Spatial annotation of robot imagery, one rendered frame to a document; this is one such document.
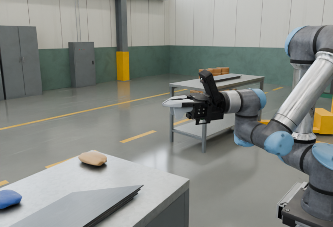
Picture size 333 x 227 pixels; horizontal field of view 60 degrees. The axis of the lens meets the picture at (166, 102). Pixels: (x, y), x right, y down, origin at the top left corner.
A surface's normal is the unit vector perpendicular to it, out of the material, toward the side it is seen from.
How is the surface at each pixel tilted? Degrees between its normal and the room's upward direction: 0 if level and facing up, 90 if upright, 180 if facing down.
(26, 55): 90
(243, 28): 90
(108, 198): 0
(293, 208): 0
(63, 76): 90
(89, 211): 0
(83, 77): 90
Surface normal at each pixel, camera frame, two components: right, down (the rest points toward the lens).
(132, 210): 0.00, -0.98
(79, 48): 0.75, 0.15
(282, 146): 0.39, 0.20
